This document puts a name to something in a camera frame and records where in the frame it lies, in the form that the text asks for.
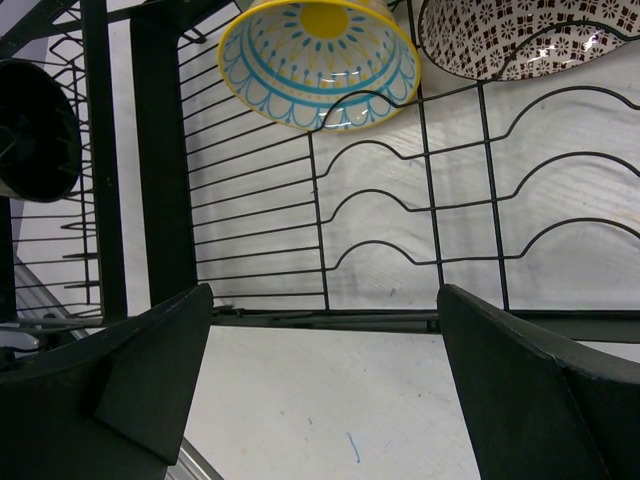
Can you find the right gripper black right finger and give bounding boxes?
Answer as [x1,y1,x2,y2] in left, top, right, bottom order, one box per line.
[437,284,639,479]

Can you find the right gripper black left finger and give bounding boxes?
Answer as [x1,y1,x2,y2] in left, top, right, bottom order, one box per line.
[1,285,213,479]

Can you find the beige bowl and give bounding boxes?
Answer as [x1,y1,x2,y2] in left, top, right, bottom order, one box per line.
[1,58,82,203]

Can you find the brown patterned bowl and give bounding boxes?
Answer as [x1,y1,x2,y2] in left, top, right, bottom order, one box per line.
[418,0,639,81]

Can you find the yellow sun pattern bowl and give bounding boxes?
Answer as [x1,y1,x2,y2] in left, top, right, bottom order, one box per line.
[217,1,421,132]

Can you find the black wire dish rack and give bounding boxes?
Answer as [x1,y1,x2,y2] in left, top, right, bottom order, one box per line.
[1,1,639,343]

